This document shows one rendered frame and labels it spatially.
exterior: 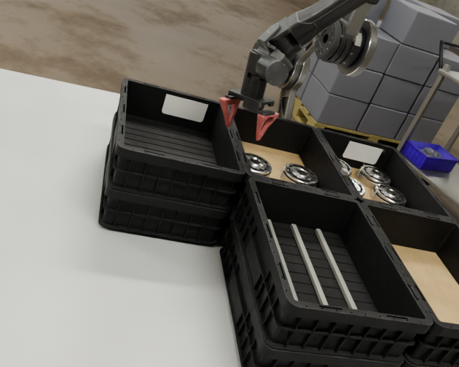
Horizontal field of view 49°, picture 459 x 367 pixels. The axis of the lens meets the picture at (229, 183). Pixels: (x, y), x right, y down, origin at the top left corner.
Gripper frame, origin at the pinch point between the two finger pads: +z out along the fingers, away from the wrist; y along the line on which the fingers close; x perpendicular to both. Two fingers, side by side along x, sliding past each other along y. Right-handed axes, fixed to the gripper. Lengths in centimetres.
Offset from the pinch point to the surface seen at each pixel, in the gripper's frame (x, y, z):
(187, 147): 0.1, -16.7, 11.3
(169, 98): 2.6, -28.5, 1.3
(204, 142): 7.8, -17.1, 11.0
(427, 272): 20, 50, 22
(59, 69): 115, -235, 55
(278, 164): 22.9, 0.2, 13.4
